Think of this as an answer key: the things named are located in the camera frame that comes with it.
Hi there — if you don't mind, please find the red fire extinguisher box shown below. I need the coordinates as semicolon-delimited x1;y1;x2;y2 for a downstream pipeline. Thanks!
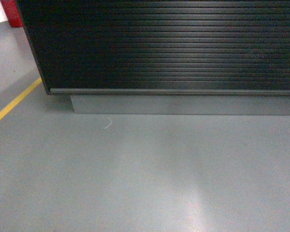
0;0;23;28

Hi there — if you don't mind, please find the black checkout counter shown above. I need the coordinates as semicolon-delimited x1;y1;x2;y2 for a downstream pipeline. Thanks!
16;0;290;116

